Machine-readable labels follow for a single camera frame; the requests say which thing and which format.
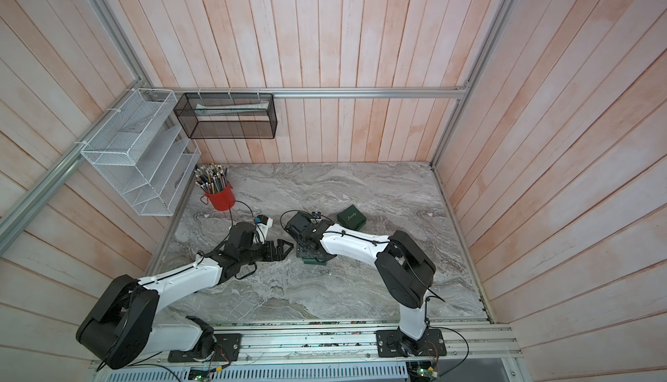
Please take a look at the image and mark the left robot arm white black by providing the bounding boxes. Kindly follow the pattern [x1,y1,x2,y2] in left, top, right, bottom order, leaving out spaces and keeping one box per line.
[76,222,294,370]

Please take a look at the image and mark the aluminium frame rail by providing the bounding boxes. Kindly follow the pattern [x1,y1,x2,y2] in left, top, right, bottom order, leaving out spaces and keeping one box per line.
[148,87,467,99]

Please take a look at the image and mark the black mesh basket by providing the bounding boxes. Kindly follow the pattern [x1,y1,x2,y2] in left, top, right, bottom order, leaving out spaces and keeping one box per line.
[175,92,278,140]

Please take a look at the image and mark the pencils bundle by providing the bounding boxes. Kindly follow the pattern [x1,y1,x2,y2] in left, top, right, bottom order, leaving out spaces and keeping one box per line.
[195,164,229,194]

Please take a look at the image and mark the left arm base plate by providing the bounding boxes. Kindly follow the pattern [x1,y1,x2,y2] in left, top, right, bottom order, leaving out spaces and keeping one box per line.
[168,333,242,363]

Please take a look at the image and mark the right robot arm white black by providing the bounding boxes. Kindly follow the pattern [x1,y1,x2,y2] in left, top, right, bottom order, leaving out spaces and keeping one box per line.
[281,210,438,358]

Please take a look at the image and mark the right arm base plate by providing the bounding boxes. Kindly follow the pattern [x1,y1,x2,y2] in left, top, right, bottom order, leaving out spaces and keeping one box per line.
[375,328,446,358]

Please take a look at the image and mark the right green jewelry box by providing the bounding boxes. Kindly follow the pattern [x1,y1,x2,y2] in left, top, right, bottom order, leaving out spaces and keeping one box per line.
[336,205,367,231]

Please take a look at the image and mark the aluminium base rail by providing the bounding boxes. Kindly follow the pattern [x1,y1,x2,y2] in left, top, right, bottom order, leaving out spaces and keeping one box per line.
[132,319,523,367]

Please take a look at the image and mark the red pencil cup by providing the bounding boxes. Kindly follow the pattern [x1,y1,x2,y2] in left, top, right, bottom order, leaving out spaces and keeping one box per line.
[200,184,236,212]

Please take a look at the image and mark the white wire mesh shelf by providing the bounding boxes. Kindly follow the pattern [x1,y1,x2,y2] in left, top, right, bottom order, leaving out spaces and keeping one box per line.
[82,88,201,217]

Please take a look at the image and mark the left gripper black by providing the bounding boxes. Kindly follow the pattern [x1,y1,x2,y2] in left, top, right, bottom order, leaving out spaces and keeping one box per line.
[240,239,295,266]

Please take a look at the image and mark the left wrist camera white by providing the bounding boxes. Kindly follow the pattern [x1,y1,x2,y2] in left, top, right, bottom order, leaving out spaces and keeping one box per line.
[254,214,273,245]

